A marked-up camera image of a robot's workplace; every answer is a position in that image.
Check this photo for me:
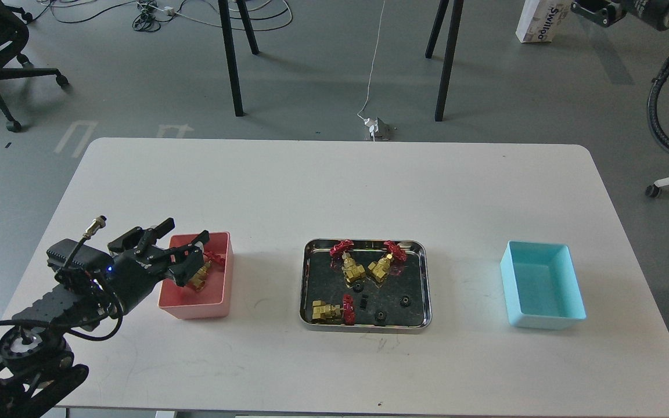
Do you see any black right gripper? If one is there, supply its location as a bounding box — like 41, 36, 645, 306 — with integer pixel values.
570, 1, 669, 31

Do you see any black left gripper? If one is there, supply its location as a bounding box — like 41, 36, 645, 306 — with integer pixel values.
107, 218, 210, 315

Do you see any brass valve red handle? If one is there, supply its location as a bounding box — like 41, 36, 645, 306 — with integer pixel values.
311, 294, 355, 326
367, 240, 407, 286
188, 251, 226, 292
329, 240, 366, 287

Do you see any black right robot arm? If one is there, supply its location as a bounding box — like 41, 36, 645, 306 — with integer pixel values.
571, 1, 669, 31

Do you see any pink plastic box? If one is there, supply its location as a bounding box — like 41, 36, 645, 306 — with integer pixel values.
157, 231, 233, 319

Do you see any white cardboard box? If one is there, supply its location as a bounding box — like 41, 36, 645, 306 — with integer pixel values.
516, 1, 573, 43

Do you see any light blue plastic box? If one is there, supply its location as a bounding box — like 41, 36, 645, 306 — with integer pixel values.
500, 240, 587, 330

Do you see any black table leg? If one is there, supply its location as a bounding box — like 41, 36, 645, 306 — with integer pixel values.
217, 0, 244, 117
434, 1, 465, 122
236, 0, 260, 55
425, 0, 449, 59

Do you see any shiny metal tray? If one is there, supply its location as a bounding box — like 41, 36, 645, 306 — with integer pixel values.
299, 238, 431, 333

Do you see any floor power socket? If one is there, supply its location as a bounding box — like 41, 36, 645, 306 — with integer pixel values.
363, 117, 393, 141

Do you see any white cable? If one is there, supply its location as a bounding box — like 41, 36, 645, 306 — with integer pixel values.
357, 0, 386, 140

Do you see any black cable bundle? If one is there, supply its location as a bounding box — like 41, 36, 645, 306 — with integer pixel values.
38, 0, 293, 34

